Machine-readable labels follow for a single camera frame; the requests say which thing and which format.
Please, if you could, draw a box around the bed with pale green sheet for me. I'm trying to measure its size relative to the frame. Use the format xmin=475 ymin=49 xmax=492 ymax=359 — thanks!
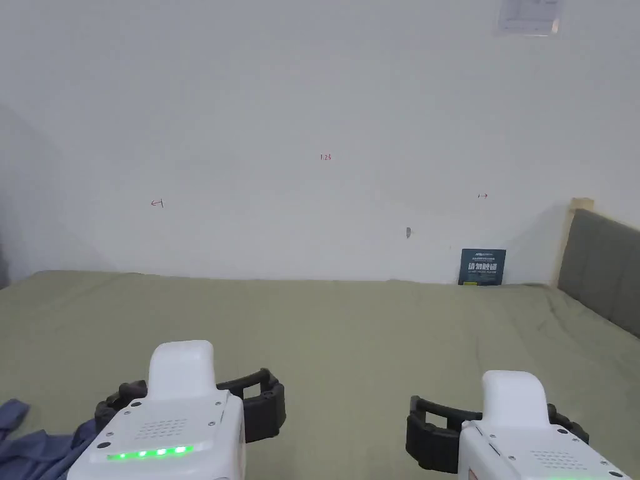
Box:
xmin=0 ymin=269 xmax=640 ymax=480

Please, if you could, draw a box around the blue garment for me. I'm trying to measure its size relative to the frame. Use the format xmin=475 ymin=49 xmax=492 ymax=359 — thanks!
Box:
xmin=0 ymin=398 xmax=108 ymax=480

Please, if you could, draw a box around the dark blue sign card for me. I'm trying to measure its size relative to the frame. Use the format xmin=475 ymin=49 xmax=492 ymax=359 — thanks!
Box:
xmin=457 ymin=248 xmax=508 ymax=287

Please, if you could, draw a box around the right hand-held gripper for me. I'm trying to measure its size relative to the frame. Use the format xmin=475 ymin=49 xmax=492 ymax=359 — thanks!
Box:
xmin=404 ymin=369 xmax=635 ymax=480

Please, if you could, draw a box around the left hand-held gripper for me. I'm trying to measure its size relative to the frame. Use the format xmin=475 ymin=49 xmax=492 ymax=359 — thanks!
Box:
xmin=66 ymin=339 xmax=288 ymax=480

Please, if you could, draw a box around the grey padded headboard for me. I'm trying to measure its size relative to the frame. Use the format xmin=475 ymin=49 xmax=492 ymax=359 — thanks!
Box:
xmin=549 ymin=197 xmax=640 ymax=339

